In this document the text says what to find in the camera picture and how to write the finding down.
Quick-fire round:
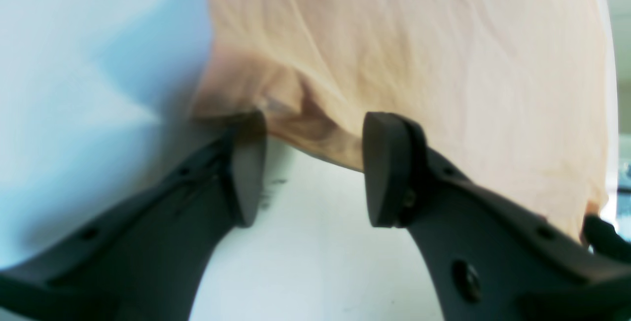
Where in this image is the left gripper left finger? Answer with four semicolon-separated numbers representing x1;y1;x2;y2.
1;111;267;321

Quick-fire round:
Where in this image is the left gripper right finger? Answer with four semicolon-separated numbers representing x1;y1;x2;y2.
362;112;631;321

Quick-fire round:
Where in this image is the peach pink T-shirt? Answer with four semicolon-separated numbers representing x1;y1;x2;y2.
192;0;608;239

